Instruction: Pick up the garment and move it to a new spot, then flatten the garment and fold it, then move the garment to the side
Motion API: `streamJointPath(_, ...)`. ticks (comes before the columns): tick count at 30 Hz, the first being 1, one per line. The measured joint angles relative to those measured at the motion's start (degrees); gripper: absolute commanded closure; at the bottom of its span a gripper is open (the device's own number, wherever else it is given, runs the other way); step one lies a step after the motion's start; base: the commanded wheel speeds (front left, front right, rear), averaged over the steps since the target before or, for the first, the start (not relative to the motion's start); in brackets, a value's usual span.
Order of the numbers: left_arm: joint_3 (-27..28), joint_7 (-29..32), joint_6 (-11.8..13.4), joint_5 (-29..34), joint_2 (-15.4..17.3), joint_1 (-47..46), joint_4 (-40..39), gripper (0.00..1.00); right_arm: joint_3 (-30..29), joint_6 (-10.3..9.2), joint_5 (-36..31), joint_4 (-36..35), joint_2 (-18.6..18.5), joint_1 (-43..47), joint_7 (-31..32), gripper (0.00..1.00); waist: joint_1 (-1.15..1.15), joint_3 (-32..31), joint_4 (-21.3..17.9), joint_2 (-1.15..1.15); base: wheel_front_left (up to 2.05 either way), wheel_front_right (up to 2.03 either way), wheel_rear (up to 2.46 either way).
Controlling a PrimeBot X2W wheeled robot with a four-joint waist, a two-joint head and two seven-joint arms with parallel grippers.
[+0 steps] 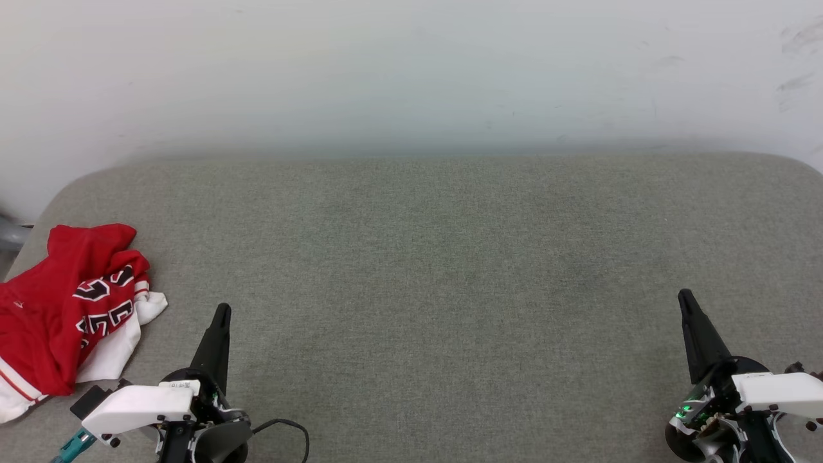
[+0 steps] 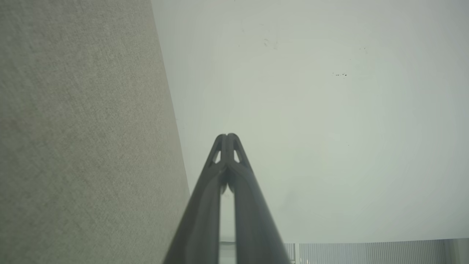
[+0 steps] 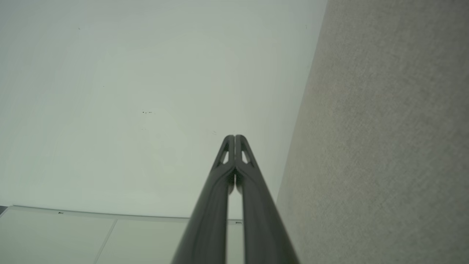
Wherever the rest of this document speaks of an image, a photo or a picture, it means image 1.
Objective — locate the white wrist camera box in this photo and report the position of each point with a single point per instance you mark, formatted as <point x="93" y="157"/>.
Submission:
<point x="781" y="391"/>
<point x="138" y="405"/>

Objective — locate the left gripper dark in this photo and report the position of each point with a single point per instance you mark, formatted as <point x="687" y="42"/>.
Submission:
<point x="218" y="437"/>

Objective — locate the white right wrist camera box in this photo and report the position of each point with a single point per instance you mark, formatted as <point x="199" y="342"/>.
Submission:
<point x="781" y="391"/>

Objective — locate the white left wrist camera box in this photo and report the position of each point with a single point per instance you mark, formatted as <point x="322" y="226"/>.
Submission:
<point x="138" y="405"/>

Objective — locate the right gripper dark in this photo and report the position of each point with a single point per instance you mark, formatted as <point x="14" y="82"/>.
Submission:
<point x="714" y="424"/>

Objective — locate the red and white jersey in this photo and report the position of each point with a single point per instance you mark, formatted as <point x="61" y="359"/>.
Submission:
<point x="45" y="308"/>

